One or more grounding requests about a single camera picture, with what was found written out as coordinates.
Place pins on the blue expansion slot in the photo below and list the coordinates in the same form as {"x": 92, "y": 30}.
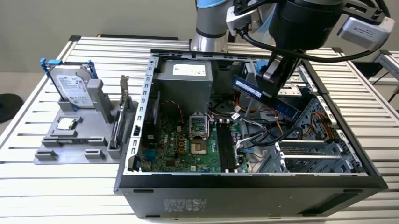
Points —
{"x": 149, "y": 156}

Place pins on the black PC case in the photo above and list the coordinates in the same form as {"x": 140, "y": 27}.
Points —
{"x": 217, "y": 200}

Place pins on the silver CPU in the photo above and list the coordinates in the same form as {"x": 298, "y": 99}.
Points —
{"x": 65, "y": 123}

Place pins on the blue plastic cage latch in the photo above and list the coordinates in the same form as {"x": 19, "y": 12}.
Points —
{"x": 260, "y": 65}

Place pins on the black box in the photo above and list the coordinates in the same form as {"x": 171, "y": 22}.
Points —
{"x": 367, "y": 68}

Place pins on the CPU socket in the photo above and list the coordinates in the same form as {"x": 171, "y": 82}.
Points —
{"x": 199, "y": 147}

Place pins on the graphics card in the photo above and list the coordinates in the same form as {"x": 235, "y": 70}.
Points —
{"x": 116, "y": 130}

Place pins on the grey metal disk bay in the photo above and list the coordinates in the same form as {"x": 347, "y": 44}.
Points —
{"x": 311, "y": 149}

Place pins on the grey power supply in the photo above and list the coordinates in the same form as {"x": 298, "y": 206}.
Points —
{"x": 183, "y": 93}

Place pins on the black RAM slot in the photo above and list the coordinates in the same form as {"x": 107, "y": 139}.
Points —
{"x": 228, "y": 147}
{"x": 232, "y": 147}
{"x": 224, "y": 147}
{"x": 220, "y": 147}

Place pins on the hard disk in blue carrier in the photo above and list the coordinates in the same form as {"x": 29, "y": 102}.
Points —
{"x": 71, "y": 86}

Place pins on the grey parts rack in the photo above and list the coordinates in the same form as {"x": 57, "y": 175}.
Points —
{"x": 93, "y": 126}

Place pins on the black round base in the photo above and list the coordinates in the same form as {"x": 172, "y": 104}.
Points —
{"x": 9, "y": 107}

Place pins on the metal slat side table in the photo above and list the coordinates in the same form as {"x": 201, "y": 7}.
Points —
{"x": 387, "y": 63}

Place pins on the blue RAM stick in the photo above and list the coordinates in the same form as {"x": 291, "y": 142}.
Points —
{"x": 245, "y": 86}

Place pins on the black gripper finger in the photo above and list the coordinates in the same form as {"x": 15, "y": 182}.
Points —
{"x": 269, "y": 86}
{"x": 290, "y": 70}

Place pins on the green motherboard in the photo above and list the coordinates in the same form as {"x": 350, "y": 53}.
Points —
{"x": 201, "y": 161}

